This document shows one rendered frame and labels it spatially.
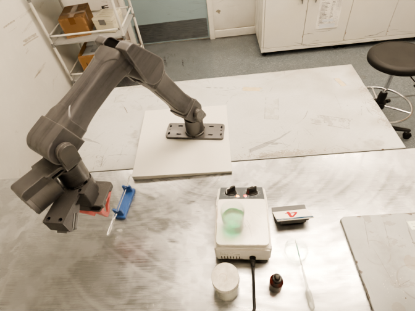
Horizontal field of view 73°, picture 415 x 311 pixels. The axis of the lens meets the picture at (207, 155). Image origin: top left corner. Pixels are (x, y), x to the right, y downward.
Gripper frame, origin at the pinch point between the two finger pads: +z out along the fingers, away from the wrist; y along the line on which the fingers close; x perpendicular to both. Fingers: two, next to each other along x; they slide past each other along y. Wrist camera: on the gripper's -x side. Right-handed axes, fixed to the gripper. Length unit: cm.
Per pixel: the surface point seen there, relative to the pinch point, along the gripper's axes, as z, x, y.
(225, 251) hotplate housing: 2.3, -6.0, 32.0
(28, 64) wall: 40, 140, -132
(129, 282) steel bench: 9.2, -13.1, 9.4
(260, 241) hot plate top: -0.6, -4.2, 39.8
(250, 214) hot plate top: -0.6, 2.4, 37.3
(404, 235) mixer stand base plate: 6, 4, 74
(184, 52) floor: 97, 263, -42
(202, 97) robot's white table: 8, 59, 17
